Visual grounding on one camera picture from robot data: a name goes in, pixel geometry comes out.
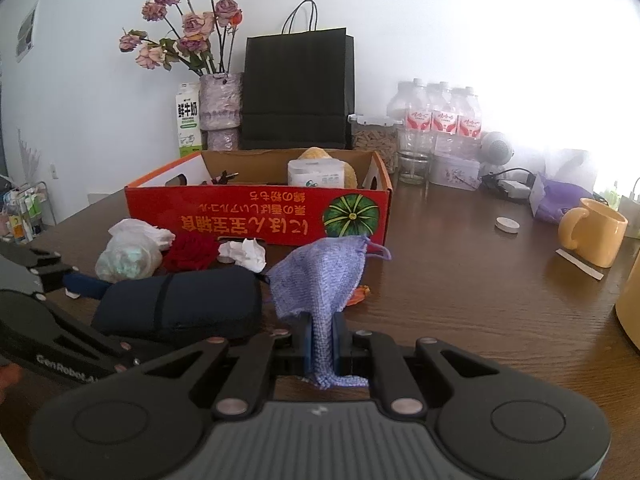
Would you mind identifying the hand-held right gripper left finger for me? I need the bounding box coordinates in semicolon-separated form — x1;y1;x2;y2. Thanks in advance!
135;321;313;420

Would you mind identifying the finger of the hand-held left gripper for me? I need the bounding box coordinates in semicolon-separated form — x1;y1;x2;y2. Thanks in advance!
0;245;115;302
45;305;173;366

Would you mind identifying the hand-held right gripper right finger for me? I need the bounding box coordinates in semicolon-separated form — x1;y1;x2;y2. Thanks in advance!
332;312;506;419

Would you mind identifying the white plastic bag wad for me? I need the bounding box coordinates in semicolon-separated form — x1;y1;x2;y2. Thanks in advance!
95;218;176;283

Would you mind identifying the purple fabric pouch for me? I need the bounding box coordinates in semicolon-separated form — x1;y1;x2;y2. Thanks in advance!
266;235;392;389

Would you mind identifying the black zip case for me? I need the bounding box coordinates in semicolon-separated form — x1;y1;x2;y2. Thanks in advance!
91;266;264;345

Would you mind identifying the red fabric rose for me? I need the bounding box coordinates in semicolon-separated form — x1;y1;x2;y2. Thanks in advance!
161;234;221;275

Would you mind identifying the red cardboard box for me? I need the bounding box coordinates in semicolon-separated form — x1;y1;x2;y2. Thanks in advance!
124;147;394;246

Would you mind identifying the cotton swab box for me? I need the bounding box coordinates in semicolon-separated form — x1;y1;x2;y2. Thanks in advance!
287;158;343;188

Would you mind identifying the white and yellow plush toy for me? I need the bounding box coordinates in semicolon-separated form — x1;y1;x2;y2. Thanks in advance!
298;146;358;188

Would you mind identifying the brown wooden desktop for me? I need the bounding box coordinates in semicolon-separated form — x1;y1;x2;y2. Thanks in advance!
0;172;640;480

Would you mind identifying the person's left hand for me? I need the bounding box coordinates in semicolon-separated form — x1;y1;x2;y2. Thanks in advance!
0;362;25;403

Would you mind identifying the metal storage rack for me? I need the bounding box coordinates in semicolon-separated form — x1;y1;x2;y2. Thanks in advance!
0;176;57;246

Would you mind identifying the white crumpled tissue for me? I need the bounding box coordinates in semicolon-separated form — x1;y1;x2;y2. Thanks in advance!
217;238;267;273

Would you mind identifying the milk carton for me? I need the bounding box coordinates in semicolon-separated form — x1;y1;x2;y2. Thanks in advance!
176;81;203;158

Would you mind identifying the clear glass cup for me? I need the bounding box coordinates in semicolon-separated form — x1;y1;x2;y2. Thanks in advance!
396;127;432;184

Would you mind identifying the white printed tin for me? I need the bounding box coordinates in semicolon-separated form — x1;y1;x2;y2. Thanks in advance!
429;152;483;191

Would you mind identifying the clear snack container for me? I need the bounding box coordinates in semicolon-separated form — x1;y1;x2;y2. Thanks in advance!
348;114;403;173

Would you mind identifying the purple vase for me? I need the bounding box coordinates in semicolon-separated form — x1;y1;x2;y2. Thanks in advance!
199;72;244;151

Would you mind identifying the white power adapter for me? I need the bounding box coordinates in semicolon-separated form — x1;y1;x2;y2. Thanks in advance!
500;178;532;200

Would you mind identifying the water bottle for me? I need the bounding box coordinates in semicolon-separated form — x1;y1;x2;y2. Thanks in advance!
454;86;483;158
431;81;460;156
404;78;436;153

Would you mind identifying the white paper strip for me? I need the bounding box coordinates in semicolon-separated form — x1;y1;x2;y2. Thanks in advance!
555;248;605;280

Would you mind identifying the purple tissue box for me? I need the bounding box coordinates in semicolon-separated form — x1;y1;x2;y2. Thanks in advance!
530;149;598;225

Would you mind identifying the black paper bag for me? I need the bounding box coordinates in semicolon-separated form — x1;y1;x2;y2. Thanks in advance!
240;0;356;151

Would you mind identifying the yellow mug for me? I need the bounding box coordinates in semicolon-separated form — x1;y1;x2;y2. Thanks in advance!
558;198;628;268

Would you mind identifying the dried rose bouquet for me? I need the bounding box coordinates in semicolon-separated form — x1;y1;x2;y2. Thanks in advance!
119;0;244;77

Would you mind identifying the yellow thermos jug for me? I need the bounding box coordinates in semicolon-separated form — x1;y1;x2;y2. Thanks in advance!
614;250;640;352

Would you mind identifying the wall panel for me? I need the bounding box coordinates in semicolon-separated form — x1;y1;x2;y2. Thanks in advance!
15;2;40;63

